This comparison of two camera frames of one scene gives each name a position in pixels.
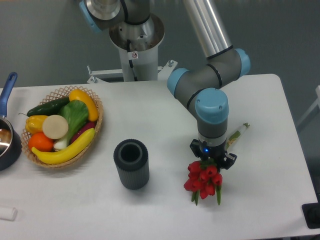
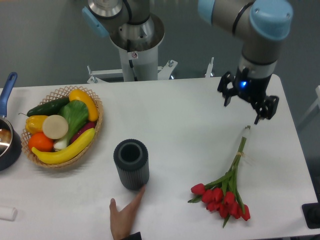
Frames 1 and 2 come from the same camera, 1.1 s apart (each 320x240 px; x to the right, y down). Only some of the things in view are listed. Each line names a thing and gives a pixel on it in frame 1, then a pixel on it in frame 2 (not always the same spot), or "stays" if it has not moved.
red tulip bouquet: (203, 178) → (222, 195)
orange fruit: (39, 140) stays
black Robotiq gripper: (210, 151) → (252, 89)
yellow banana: (67, 153) stays
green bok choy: (75, 112) stays
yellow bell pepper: (34, 124) stays
